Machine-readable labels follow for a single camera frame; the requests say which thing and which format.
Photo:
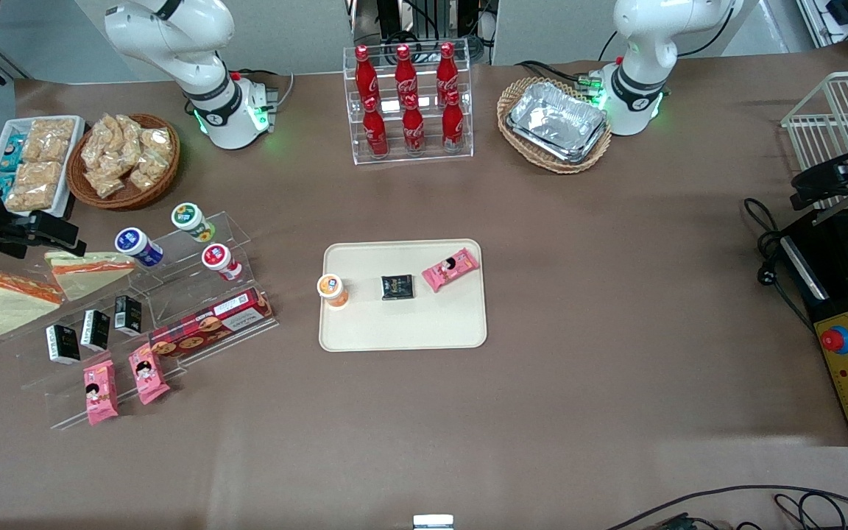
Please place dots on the triangle sandwich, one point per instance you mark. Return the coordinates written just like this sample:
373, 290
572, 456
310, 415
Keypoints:
19, 309
89, 272

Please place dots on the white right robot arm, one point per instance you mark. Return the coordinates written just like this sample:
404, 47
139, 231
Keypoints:
196, 73

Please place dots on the cream plastic serving tray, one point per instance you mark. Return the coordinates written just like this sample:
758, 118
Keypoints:
424, 324

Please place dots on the rice cracker pack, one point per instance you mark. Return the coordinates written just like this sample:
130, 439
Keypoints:
37, 177
48, 140
29, 199

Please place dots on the blue snack pack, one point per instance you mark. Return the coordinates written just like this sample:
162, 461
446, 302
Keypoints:
3, 184
12, 154

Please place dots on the white rectangular dish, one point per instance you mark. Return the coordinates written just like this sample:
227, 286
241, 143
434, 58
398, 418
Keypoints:
71, 173

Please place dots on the clear bag of crackers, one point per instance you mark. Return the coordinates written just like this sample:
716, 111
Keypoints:
126, 129
148, 171
96, 147
157, 141
106, 182

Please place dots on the blue lid yogurt cup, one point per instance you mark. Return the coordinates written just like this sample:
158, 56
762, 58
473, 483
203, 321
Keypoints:
137, 245

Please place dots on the black machine yellow panel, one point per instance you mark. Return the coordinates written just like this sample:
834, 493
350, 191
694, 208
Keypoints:
836, 294

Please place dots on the black small cartons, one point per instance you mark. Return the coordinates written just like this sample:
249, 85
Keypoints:
63, 344

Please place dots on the black snack packet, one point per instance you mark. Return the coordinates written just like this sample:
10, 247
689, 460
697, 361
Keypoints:
398, 287
95, 330
128, 315

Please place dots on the dark brown wicker basket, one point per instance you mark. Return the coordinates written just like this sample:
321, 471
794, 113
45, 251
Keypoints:
163, 180

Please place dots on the green lid yogurt cup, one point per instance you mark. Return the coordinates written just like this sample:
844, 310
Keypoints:
192, 221

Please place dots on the pink cartoon snack packet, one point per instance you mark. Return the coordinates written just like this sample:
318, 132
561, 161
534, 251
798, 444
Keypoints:
148, 374
450, 269
100, 394

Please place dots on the red lid yogurt cup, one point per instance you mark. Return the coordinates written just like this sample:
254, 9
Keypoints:
220, 260

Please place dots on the red cookie box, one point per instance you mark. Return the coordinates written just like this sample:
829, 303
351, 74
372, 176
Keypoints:
210, 324

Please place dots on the stack of foil trays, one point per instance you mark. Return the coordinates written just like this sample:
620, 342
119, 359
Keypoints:
556, 121

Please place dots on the orange lid yogurt cup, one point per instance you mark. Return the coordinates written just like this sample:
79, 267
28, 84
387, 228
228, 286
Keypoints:
333, 288

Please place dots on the light wicker basket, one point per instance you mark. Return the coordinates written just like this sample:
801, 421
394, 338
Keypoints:
516, 99

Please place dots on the red cola bottle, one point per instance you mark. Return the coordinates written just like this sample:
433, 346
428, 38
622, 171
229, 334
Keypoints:
453, 125
405, 73
413, 129
375, 131
447, 72
366, 73

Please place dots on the clear acrylic bottle rack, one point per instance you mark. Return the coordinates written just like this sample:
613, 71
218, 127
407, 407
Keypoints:
431, 147

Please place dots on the small white box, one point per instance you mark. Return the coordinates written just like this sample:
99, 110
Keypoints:
433, 522

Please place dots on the aluminium frame rack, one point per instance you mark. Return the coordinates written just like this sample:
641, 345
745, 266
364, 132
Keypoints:
847, 18

